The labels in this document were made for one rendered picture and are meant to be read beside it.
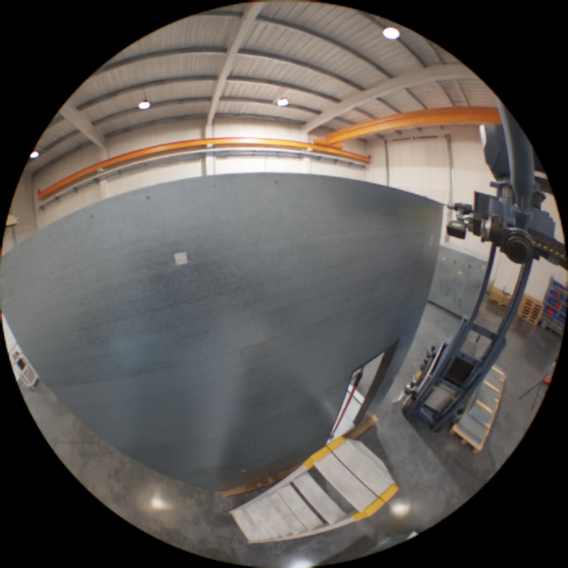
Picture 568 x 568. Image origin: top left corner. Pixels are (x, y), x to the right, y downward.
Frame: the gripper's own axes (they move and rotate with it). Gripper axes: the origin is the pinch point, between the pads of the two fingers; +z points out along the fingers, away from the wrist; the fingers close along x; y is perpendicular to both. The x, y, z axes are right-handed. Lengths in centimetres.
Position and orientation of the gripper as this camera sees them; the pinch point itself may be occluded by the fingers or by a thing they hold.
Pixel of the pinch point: (460, 220)
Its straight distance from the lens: 120.8
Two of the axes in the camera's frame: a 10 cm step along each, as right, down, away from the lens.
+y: 5.8, -8.1, -0.3
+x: -6.8, -4.6, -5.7
